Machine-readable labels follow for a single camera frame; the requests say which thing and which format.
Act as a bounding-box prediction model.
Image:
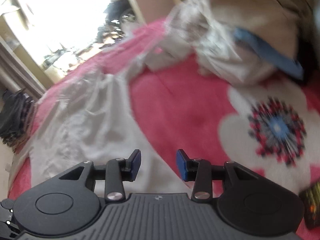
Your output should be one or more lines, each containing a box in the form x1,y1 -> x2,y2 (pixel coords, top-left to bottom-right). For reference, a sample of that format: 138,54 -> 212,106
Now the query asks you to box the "blue cloth band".
232,27 -> 304,79

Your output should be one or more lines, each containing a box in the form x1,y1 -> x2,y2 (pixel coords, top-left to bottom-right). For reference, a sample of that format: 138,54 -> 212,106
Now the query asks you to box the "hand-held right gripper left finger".
59,149 -> 142,202

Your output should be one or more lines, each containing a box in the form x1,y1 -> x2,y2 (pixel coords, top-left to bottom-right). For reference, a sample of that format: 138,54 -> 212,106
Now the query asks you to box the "pink floral blanket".
7,17 -> 320,240

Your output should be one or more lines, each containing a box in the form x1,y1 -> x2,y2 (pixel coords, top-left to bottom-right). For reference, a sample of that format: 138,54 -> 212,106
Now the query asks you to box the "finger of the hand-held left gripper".
0,198 -> 20,240

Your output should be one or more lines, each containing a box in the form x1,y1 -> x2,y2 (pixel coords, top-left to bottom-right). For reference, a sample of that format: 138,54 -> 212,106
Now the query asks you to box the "black wheelchair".
96,0 -> 140,45

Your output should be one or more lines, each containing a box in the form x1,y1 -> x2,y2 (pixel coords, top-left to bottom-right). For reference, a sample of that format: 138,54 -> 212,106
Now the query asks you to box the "white shirt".
30,37 -> 195,195

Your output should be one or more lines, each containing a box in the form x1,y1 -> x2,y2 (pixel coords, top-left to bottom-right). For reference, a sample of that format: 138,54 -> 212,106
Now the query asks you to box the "grey curtain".
0,37 -> 48,98

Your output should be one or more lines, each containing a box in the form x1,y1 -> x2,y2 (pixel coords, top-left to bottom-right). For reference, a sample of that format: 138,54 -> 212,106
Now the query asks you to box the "stack of folded clothes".
0,89 -> 37,153

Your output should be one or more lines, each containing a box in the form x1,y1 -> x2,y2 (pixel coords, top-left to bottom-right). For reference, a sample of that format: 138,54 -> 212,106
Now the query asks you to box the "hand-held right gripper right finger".
176,149 -> 260,201

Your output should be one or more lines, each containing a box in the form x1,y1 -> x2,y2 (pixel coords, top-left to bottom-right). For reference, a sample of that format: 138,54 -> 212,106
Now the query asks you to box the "cream hooded garment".
210,0 -> 320,85

